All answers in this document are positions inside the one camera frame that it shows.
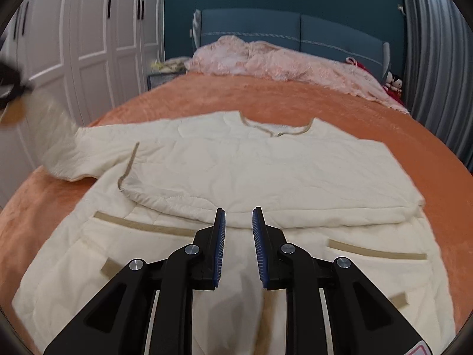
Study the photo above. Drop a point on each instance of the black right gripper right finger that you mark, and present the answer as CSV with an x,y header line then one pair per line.
x,y
331,306

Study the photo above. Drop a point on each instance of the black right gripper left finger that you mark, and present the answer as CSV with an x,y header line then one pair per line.
x,y
146,308

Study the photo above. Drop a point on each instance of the cream quilted jacket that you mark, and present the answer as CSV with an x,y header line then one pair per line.
x,y
156,183

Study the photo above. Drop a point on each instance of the person's left hand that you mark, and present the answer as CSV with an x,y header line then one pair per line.
x,y
13,114

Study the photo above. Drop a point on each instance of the white panelled wardrobe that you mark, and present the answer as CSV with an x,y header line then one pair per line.
x,y
91,55

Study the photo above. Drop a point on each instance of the orange plush bed blanket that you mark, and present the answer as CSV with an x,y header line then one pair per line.
x,y
42,201

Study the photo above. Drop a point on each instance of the dark blue nightstand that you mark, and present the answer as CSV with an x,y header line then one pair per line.
x,y
156,79

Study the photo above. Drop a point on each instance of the cream cloth pile on nightstand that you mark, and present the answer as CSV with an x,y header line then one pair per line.
x,y
170,66

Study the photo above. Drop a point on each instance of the pink lace duvet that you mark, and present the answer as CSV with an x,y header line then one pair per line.
x,y
230,55

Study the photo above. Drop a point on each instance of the red and white plush toy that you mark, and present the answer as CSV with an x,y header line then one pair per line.
x,y
392,84

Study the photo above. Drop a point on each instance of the grey blue curtain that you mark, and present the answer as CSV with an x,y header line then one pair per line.
x,y
438,74

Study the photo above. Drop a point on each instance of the blue upholstered headboard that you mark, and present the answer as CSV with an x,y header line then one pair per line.
x,y
294,31

